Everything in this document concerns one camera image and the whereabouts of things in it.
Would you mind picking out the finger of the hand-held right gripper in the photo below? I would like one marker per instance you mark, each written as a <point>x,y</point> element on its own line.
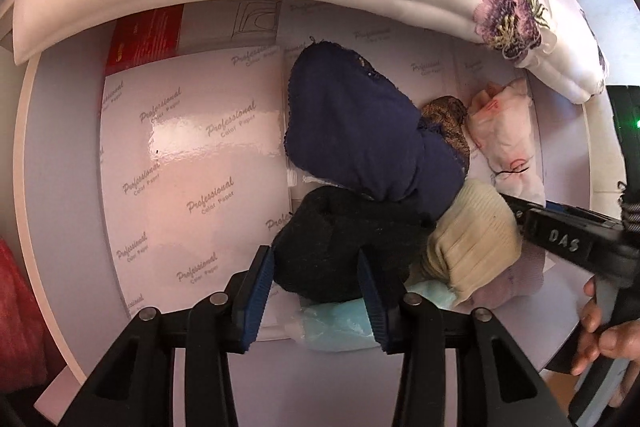
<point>585,216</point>
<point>565,239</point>

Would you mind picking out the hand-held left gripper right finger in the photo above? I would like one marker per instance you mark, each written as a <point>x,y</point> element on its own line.
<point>372,302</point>

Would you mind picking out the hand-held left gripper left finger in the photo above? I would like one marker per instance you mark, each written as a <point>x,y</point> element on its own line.
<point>257,302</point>

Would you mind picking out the light blue bagged cloth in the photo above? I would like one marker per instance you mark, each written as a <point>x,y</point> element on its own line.
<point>330,322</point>

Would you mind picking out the black knit cloth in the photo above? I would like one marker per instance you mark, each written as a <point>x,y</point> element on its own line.
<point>325,237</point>

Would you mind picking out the cream ribbed knit cloth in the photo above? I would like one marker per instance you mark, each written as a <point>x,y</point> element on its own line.
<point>475,242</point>

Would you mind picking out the white drawer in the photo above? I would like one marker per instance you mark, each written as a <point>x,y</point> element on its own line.
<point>65,187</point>

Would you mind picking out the person's right hand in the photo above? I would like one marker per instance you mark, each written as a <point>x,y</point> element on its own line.
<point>617,339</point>

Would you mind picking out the lavender cloth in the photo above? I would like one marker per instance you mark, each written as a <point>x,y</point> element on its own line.
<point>520,282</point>

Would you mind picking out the black elastic band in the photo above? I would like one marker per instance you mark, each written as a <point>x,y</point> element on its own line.
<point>515,168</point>

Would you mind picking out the pale pink patterned cloth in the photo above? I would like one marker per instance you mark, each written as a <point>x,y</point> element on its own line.
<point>505,127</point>

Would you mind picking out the glossy white printed paper sheets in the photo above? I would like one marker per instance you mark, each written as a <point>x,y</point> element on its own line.
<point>200,157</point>

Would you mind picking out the brown lace cloth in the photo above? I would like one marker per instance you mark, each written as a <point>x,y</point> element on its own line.
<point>445,117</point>

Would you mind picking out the navy cloth bundle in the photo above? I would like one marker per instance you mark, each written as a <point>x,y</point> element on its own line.
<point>350,117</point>

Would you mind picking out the red blanket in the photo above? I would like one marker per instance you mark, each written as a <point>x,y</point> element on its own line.
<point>20,307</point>

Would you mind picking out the red paper packet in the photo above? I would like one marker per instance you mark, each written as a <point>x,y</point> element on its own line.
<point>145,39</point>

